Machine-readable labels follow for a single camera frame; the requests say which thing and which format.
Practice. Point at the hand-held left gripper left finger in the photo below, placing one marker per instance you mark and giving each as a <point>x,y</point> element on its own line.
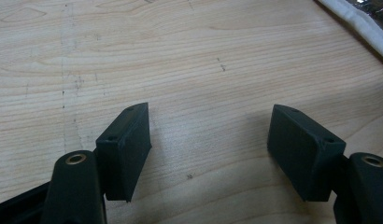
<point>124,155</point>

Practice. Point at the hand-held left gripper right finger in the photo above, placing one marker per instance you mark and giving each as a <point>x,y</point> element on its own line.
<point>300,149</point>

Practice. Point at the white cloth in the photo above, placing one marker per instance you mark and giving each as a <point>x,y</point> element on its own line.
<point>361,24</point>

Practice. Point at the shiny dark plastic sheet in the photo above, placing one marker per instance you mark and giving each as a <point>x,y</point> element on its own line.
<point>378,11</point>

